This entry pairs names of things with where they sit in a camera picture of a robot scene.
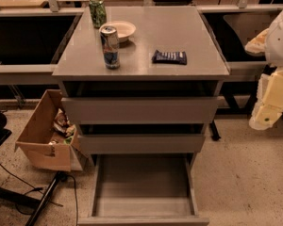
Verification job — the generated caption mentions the grey drawer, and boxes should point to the grey drawer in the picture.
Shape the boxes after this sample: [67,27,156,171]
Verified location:
[78,123,205,154]
[62,81,217,124]
[78,154,209,226]

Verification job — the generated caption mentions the black cable on floor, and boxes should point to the black cable on floor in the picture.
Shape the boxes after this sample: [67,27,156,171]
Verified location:
[0,155,80,226]

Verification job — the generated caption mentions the grey drawer cabinet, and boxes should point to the grey drawer cabinet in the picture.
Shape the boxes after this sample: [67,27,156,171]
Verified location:
[52,5,231,168]

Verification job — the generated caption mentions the black tripod leg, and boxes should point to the black tripod leg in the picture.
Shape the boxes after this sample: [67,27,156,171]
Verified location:
[25,171,66,226]

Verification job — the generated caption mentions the white paper bowl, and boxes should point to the white paper bowl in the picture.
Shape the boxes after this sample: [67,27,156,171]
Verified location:
[104,21,136,43]

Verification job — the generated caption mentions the grey chair seat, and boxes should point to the grey chair seat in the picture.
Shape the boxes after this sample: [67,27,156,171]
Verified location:
[224,11,279,46]

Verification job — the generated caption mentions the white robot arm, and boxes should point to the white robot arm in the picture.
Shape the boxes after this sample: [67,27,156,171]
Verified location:
[245,10,283,130]

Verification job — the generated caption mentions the green soda can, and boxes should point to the green soda can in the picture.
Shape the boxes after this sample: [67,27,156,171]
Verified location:
[89,0,107,28]

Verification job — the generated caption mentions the cardboard box with trash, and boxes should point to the cardboard box with trash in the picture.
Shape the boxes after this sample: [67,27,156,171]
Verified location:
[15,89,87,171]

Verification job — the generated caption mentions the grey bottom drawer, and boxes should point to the grey bottom drawer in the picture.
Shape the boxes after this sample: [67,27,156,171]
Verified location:
[78,154,209,226]

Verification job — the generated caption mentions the blue white tall can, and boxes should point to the blue white tall can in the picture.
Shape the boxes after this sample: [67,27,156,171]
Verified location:
[99,25,120,70]

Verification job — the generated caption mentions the dark blue snack packet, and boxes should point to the dark blue snack packet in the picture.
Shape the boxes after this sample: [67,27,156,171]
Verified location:
[152,50,187,65]

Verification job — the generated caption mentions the grey top drawer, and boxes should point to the grey top drawer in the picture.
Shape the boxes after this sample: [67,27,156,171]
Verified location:
[62,81,217,124]

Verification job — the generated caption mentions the grey middle drawer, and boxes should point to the grey middle drawer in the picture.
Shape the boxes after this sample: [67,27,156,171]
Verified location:
[78,123,205,154]

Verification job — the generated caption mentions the black chair base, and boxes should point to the black chair base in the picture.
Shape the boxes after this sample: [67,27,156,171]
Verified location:
[0,111,40,209]

